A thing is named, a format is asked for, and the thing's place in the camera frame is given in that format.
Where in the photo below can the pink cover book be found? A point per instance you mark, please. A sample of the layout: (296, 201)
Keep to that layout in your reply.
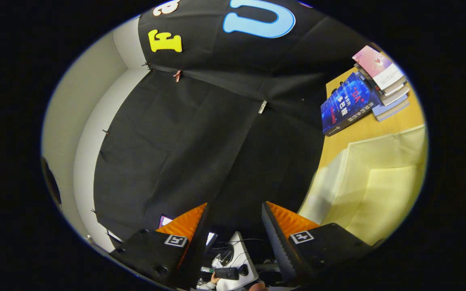
(376, 66)

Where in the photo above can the white clip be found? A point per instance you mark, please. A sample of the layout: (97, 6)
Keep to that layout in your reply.
(262, 107)

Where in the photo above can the black backdrop cloth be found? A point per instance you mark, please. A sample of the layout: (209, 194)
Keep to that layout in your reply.
(196, 141)

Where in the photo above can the light blue cover book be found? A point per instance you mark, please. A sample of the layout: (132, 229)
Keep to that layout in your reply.
(390, 111)

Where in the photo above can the pink clothespin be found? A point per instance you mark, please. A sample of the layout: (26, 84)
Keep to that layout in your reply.
(177, 75)

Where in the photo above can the grey cover book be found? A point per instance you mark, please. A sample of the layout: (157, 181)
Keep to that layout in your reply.
(395, 90)
(397, 99)

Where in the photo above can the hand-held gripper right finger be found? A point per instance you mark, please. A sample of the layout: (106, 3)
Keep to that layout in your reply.
(330, 246)

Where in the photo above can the dark blue cover book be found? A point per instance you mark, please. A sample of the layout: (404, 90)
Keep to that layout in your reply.
(346, 105)

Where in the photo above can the white desk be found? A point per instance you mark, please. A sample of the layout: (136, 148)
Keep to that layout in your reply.
(239, 246)

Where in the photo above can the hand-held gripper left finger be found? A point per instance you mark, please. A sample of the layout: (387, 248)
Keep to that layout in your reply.
(148, 252)

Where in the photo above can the pale green fabric storage box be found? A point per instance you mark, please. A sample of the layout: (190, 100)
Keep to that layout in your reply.
(378, 182)

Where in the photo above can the black computer mouse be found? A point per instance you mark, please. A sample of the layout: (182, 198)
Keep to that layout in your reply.
(244, 270)

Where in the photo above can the black keyboard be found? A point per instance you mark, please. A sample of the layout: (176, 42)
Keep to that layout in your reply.
(227, 273)

